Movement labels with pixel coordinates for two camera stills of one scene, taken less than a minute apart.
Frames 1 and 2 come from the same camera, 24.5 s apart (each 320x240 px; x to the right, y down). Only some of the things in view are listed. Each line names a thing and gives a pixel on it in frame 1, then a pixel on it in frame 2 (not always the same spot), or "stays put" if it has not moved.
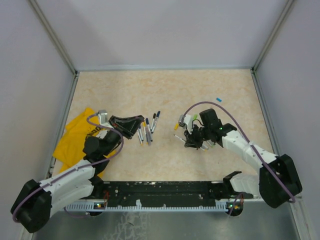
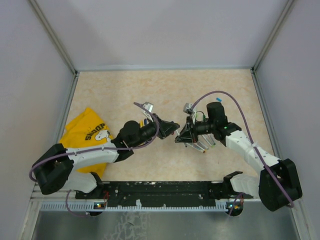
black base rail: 162,192 stays put
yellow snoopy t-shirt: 69,151 stays put
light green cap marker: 211,143 stays put
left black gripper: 133,123 to 165,127
